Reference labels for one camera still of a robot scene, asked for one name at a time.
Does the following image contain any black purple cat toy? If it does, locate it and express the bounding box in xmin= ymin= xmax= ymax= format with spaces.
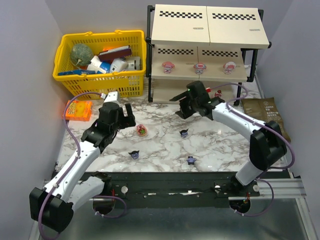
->
xmin=179 ymin=128 xmax=189 ymax=138

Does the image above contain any pink bear strawberry toy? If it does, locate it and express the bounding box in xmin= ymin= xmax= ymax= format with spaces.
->
xmin=136 ymin=124 xmax=148 ymax=137

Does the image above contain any red white bear toy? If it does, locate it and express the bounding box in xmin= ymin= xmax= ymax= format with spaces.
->
xmin=214 ymin=90 xmax=222 ymax=98

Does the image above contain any pink round bunny toy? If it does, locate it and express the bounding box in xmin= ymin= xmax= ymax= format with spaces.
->
xmin=193 ymin=62 xmax=207 ymax=75

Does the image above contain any pink blue-bow bunny toy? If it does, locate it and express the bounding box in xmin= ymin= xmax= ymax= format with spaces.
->
xmin=161 ymin=61 xmax=175 ymax=74

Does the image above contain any black purple-bow cat toy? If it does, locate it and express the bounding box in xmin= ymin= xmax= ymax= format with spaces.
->
xmin=128 ymin=150 xmax=140 ymax=160

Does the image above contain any white pink bunny toy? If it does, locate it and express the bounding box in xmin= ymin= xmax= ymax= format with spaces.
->
xmin=223 ymin=61 xmax=237 ymax=75

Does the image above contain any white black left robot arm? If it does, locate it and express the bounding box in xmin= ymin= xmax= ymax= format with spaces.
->
xmin=29 ymin=102 xmax=136 ymax=233

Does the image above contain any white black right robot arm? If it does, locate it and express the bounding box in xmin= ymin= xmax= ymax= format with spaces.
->
xmin=171 ymin=80 xmax=287 ymax=190

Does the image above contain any beige three-tier shelf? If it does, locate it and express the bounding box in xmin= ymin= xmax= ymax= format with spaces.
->
xmin=145 ymin=4 xmax=271 ymax=103

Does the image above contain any yellow plastic shopping basket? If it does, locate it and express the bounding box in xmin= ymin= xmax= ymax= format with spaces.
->
xmin=52 ymin=30 xmax=147 ymax=100

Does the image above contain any white small box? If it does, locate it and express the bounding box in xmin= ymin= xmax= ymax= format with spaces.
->
xmin=109 ymin=58 xmax=128 ymax=73

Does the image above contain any white cylindrical can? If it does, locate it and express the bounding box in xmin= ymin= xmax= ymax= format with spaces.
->
xmin=125 ymin=56 xmax=141 ymax=71

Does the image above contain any purple small figure toy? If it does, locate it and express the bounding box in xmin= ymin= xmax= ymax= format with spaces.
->
xmin=186 ymin=156 xmax=197 ymax=165

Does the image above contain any orange snack box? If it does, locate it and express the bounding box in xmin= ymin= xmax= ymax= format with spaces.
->
xmin=65 ymin=100 xmax=93 ymax=122

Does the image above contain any white blue carton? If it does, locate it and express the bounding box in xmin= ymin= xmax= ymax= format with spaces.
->
xmin=87 ymin=55 xmax=111 ymax=74

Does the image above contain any dark red book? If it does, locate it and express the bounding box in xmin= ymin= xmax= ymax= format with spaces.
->
xmin=98 ymin=45 xmax=132 ymax=62

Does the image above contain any blue flat package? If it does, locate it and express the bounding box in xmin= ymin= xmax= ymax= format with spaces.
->
xmin=58 ymin=69 xmax=96 ymax=76

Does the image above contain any green round melon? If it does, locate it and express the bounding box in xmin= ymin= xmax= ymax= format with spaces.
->
xmin=69 ymin=43 xmax=94 ymax=67

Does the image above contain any brown coffee bag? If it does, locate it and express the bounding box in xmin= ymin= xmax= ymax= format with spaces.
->
xmin=241 ymin=97 xmax=291 ymax=143

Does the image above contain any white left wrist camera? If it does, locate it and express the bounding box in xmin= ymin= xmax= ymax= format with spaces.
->
xmin=100 ymin=91 xmax=120 ymax=105

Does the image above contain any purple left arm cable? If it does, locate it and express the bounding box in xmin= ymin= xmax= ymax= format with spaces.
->
xmin=37 ymin=91 xmax=105 ymax=238

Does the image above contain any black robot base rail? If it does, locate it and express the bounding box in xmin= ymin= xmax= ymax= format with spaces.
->
xmin=82 ymin=171 xmax=261 ymax=210

